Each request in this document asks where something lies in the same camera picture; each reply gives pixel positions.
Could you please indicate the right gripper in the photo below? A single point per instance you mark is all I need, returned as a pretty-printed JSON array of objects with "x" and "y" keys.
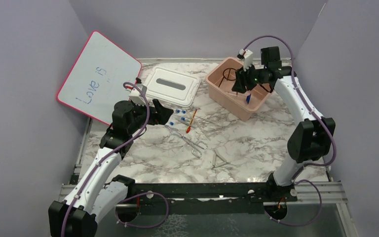
[{"x": 239, "y": 86}]

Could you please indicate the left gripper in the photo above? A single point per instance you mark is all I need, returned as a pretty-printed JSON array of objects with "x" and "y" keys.
[{"x": 162, "y": 116}]

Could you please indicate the blue hexagonal clamp piece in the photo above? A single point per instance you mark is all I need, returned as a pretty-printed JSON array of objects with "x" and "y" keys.
[{"x": 248, "y": 98}]

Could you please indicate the black wire tripod stand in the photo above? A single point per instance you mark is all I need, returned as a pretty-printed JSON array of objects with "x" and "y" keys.
[{"x": 226, "y": 75}]

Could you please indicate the metal crucible tongs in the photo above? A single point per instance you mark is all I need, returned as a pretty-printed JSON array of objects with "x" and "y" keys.
[{"x": 197, "y": 146}]

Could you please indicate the clear plastic triangle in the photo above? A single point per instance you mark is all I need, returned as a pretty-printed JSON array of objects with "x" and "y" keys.
[{"x": 218, "y": 160}]

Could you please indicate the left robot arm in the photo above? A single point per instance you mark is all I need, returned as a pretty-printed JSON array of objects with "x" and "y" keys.
[{"x": 80, "y": 212}]

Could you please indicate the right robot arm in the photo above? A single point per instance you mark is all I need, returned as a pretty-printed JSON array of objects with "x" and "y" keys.
[{"x": 313, "y": 135}]

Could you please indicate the pink plastic bin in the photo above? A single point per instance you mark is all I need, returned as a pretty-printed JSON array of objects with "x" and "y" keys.
[{"x": 234, "y": 102}]

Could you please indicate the red yellow green spatula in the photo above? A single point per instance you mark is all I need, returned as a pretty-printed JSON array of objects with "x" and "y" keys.
[{"x": 191, "y": 121}]

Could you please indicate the white plastic lid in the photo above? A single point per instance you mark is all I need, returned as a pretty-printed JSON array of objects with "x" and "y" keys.
[{"x": 172, "y": 86}]

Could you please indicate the black whiteboard clip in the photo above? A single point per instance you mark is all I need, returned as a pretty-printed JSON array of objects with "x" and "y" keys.
[{"x": 138, "y": 80}]

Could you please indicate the pink-framed whiteboard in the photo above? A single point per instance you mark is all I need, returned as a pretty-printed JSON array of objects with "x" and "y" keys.
[{"x": 95, "y": 81}]

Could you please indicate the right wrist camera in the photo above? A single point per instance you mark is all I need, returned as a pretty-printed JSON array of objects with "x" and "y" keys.
[{"x": 246, "y": 56}]

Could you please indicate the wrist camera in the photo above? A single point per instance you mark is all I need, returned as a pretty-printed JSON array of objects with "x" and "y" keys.
[
  {"x": 246, "y": 56},
  {"x": 138, "y": 94}
]

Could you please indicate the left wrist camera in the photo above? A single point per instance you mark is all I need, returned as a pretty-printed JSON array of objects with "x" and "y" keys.
[{"x": 138, "y": 94}]

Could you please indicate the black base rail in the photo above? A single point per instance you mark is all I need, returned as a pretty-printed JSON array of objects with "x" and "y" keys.
[{"x": 210, "y": 198}]

